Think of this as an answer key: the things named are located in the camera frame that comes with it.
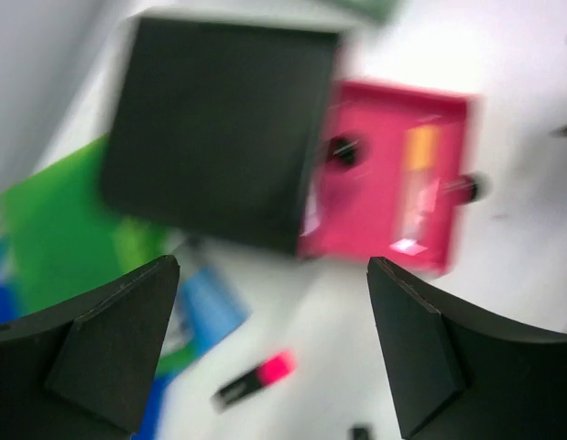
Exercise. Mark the pink highlighter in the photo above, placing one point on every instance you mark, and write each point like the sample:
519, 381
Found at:
254, 380

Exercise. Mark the black drawer cabinet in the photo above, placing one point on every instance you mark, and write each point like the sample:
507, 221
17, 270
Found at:
218, 128

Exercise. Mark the green plastic folder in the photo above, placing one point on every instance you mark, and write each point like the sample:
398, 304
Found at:
58, 240

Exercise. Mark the blue plastic folder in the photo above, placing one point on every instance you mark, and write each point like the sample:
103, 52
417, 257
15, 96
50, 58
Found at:
3, 293

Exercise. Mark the light blue notebook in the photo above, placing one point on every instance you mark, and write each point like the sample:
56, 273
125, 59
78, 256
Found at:
206, 311

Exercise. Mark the pink top drawer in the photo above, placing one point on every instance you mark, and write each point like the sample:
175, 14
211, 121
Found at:
356, 211

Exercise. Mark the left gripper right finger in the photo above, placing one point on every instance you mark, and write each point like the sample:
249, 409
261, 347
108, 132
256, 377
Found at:
458, 371

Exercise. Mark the orange highlighter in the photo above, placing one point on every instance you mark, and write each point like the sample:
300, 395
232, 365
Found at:
419, 180

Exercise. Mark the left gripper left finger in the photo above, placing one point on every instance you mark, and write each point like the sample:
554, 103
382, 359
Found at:
81, 357

